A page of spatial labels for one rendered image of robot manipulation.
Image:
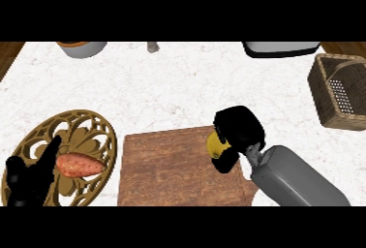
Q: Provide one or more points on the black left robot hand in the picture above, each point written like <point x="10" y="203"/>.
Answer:
<point x="29" y="180"/>

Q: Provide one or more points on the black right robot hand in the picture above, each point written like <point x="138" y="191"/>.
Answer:
<point x="238" y="126"/>

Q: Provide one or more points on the yellow lemon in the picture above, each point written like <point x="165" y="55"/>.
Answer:
<point x="216" y="145"/>

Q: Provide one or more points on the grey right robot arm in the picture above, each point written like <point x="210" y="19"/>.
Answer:
<point x="296" y="180"/>

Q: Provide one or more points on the brown wooden cutting board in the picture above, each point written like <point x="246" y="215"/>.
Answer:
<point x="181" y="168"/>

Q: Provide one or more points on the brown wicker basket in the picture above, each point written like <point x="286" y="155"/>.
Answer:
<point x="342" y="93"/>

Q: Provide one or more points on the orange sweet potato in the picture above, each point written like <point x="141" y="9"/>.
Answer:
<point x="80" y="164"/>

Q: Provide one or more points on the gold ornate round trivet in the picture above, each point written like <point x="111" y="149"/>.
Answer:
<point x="86" y="135"/>

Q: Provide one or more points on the white appliance with black rim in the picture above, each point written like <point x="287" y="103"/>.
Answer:
<point x="281" y="47"/>

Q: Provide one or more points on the small grey metal object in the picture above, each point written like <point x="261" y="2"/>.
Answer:
<point x="153" y="46"/>

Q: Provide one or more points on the grey pot with orange rim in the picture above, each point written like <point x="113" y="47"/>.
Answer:
<point x="82" y="48"/>

